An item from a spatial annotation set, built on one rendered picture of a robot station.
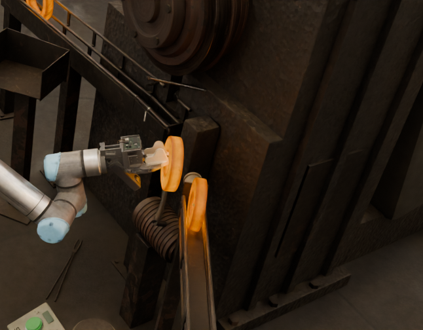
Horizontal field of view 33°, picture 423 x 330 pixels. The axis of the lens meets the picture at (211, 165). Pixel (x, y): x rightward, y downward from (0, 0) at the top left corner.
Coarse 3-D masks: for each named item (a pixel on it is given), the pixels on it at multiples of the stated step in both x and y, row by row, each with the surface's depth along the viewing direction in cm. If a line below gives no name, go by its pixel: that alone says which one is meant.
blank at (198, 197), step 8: (192, 184) 215; (200, 184) 206; (192, 192) 213; (200, 192) 204; (192, 200) 214; (200, 200) 204; (192, 208) 207; (200, 208) 203; (192, 216) 204; (200, 216) 204; (192, 224) 205; (200, 224) 205
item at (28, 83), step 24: (0, 48) 269; (24, 48) 271; (48, 48) 268; (0, 72) 267; (24, 72) 270; (48, 72) 254; (24, 96) 266; (24, 120) 272; (24, 144) 278; (24, 168) 285; (24, 216) 293
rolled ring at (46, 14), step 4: (28, 0) 305; (32, 0) 306; (44, 0) 295; (48, 0) 294; (52, 0) 295; (28, 4) 306; (32, 4) 305; (36, 4) 306; (44, 4) 295; (48, 4) 294; (52, 4) 296; (36, 8) 306; (44, 8) 296; (48, 8) 295; (52, 8) 296; (40, 12) 304; (44, 12) 297; (48, 12) 297; (44, 16) 298; (48, 16) 299
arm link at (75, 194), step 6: (72, 186) 199; (78, 186) 200; (60, 192) 200; (66, 192) 199; (72, 192) 200; (78, 192) 201; (84, 192) 204; (54, 198) 199; (60, 198) 197; (66, 198) 197; (72, 198) 198; (78, 198) 200; (84, 198) 204; (78, 204) 199; (84, 204) 205; (78, 210) 200; (84, 210) 205; (78, 216) 204
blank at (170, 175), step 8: (168, 144) 203; (176, 144) 199; (168, 152) 203; (176, 152) 197; (176, 160) 197; (168, 168) 200; (176, 168) 197; (160, 176) 210; (168, 176) 198; (176, 176) 197; (168, 184) 199; (176, 184) 199
